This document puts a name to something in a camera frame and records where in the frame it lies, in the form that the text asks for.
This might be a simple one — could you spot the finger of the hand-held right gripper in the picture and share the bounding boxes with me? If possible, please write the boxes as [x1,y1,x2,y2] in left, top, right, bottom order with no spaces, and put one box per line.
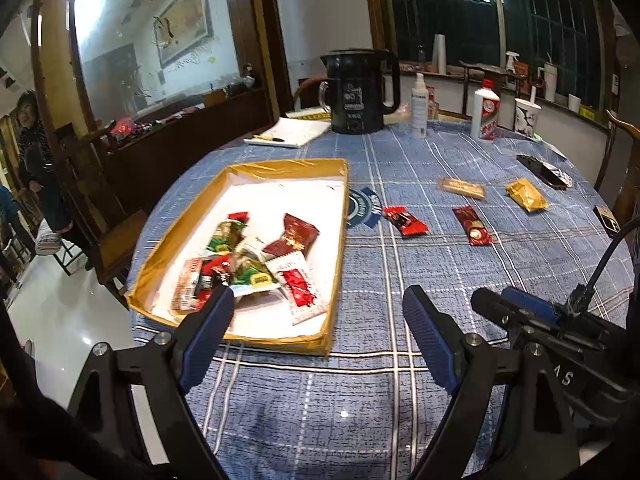
[471,288,551,333]
[502,287,566,327]

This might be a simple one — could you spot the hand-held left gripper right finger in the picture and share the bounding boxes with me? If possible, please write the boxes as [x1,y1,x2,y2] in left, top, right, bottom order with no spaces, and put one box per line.
[402,285,581,480]

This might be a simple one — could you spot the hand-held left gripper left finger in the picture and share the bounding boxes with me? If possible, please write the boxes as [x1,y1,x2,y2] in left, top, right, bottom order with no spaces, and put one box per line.
[65,285,236,480]

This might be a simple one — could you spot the small green snack packet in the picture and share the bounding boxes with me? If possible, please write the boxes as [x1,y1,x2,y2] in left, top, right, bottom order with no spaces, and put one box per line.
[207,220,248,256]

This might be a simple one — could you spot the white red snack packet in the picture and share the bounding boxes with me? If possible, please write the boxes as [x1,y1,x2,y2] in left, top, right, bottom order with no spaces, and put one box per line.
[265,251,328,326]

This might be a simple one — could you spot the gold cardboard box tray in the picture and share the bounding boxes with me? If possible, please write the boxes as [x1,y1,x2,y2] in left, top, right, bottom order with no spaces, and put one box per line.
[126,158,349,357]

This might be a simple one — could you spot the long red snack packet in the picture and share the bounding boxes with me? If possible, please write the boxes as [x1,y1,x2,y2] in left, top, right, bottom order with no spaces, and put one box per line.
[451,205,495,247]

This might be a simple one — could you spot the yellow snack packet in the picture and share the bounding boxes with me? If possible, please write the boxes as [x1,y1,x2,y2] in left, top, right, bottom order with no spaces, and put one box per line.
[505,178,549,213]

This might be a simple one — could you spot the small dark box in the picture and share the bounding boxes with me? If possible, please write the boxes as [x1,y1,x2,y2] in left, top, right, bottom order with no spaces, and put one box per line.
[593,205,623,238]

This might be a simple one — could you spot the clear wafer bar packet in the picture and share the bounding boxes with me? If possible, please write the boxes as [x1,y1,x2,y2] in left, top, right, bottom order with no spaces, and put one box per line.
[439,177,487,201]

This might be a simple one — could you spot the patterned paper cup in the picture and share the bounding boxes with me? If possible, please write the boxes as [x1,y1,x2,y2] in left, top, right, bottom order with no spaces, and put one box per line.
[514,97,541,136]

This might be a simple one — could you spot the white liquor bottle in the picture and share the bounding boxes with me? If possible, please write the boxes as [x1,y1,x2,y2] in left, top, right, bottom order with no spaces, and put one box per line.
[471,79,501,142]

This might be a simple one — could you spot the white spray bottle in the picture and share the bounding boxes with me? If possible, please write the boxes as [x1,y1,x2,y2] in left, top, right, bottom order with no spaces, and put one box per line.
[410,73,430,140]

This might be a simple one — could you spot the wooden sideboard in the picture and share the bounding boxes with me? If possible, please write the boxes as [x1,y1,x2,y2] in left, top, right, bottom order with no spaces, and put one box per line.
[100,87,281,211]

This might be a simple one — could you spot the white notebook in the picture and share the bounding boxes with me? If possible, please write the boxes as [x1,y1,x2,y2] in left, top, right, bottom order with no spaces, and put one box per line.
[244,116,332,149]

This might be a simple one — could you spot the black electric kettle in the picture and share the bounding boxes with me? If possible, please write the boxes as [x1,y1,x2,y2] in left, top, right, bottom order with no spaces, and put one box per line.
[318,49,402,135]

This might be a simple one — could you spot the white paper roll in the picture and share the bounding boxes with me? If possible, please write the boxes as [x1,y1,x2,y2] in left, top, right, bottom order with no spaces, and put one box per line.
[432,34,447,75]

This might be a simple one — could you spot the black cable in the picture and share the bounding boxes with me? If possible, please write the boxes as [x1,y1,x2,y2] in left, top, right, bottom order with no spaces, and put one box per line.
[575,225,640,306]

